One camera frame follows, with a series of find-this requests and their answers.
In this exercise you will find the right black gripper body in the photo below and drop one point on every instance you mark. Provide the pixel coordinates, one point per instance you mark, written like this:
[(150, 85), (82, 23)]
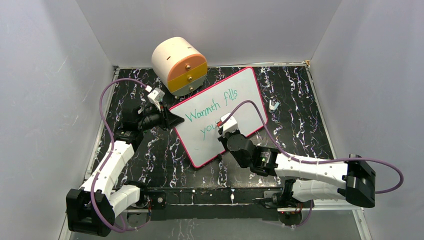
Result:
[(224, 140)]

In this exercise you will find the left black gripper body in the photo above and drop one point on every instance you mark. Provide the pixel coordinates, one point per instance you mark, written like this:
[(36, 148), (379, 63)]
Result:
[(157, 118)]

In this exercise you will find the pink framed whiteboard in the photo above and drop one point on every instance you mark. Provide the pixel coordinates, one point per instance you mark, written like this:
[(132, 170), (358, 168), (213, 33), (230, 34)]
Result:
[(198, 134)]

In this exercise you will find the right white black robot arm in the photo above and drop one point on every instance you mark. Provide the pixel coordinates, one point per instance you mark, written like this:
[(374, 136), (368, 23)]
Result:
[(306, 178)]

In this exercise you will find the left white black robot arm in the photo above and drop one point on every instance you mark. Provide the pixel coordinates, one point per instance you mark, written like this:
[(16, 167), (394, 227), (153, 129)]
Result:
[(94, 206)]

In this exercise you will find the cream cylindrical drawer box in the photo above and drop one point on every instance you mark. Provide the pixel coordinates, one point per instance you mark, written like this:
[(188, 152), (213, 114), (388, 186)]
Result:
[(180, 67)]

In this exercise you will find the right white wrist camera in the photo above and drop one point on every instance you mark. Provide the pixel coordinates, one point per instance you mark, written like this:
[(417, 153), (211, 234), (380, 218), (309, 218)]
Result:
[(226, 124)]

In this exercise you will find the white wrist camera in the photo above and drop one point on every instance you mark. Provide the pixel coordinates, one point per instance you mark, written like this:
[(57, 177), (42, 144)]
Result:
[(155, 97), (226, 124)]

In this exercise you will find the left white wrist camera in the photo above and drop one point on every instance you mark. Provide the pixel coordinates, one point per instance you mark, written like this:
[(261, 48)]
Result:
[(155, 97)]

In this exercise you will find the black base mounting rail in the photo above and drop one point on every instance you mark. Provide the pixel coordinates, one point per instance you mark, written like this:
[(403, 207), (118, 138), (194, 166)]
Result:
[(218, 203)]

